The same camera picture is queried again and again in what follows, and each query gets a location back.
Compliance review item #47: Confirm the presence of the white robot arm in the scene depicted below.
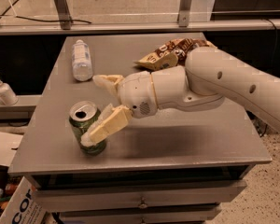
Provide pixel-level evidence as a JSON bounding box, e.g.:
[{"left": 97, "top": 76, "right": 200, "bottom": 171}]
[{"left": 81, "top": 47, "right": 280, "bottom": 147}]

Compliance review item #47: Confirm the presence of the grey drawer cabinet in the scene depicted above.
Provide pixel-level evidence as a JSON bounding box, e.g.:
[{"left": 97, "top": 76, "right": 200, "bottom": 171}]
[{"left": 9, "top": 37, "right": 271, "bottom": 224}]

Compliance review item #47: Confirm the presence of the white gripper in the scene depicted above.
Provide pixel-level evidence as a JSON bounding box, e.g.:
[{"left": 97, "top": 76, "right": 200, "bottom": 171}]
[{"left": 81, "top": 71, "right": 158, "bottom": 147}]

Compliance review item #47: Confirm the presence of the clear plastic water bottle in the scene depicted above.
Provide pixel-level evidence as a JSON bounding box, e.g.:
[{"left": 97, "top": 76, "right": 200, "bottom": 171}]
[{"left": 72, "top": 40, "right": 93, "bottom": 81}]

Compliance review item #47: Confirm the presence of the upper drawer knob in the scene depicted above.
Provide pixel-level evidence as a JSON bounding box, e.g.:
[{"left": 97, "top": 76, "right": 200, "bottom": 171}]
[{"left": 138, "top": 199, "right": 147, "bottom": 209}]

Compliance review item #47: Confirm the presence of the metal railing frame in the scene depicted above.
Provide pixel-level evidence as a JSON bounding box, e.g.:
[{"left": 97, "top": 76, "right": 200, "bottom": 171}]
[{"left": 0, "top": 0, "right": 280, "bottom": 35}]

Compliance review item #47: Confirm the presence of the white pump dispenser bottle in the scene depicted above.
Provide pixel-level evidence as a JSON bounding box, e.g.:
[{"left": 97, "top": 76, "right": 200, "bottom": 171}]
[{"left": 0, "top": 79, "right": 18, "bottom": 105}]

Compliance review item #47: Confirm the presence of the black cable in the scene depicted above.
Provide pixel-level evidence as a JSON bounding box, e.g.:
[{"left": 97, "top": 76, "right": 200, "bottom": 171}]
[{"left": 0, "top": 0, "right": 92, "bottom": 25}]

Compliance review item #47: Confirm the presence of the brown chip bag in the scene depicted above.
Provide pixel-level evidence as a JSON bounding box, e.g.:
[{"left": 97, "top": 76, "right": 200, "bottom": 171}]
[{"left": 135, "top": 38, "right": 215, "bottom": 71}]

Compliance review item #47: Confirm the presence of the white cardboard box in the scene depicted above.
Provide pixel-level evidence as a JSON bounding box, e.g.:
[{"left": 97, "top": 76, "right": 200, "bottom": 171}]
[{"left": 0, "top": 177, "right": 46, "bottom": 224}]

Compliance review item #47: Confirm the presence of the green soda can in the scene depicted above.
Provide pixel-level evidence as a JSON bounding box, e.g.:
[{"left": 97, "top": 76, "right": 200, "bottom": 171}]
[{"left": 69, "top": 101, "right": 106, "bottom": 156}]

